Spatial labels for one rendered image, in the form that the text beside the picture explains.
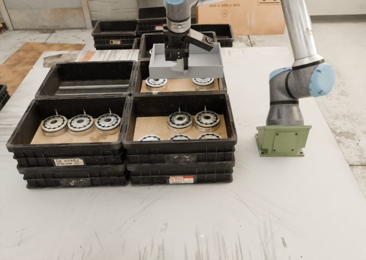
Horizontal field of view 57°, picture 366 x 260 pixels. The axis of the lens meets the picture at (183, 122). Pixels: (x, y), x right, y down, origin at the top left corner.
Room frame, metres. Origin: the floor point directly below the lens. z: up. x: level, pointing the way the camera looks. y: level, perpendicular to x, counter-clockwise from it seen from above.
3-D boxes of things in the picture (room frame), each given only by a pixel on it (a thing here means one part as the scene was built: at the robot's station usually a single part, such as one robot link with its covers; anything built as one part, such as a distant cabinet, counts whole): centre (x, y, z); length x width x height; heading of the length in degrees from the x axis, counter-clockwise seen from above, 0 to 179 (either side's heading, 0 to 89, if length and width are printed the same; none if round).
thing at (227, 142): (1.00, 0.01, 0.92); 0.40 x 0.30 x 0.02; 90
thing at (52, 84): (1.30, 0.41, 0.87); 0.40 x 0.30 x 0.11; 90
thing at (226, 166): (1.00, 0.01, 0.76); 0.40 x 0.30 x 0.12; 90
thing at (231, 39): (2.52, -0.22, 0.37); 0.40 x 0.30 x 0.45; 88
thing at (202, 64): (1.17, -0.02, 1.07); 0.27 x 0.20 x 0.05; 88
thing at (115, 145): (1.00, 0.41, 0.92); 0.40 x 0.30 x 0.02; 90
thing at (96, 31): (2.94, 0.57, 0.31); 0.40 x 0.30 x 0.34; 88
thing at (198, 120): (1.06, -0.10, 0.86); 0.10 x 0.10 x 0.01
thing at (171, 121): (1.07, 0.01, 0.86); 0.10 x 0.10 x 0.01
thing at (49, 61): (1.91, 0.76, 0.71); 0.22 x 0.19 x 0.01; 88
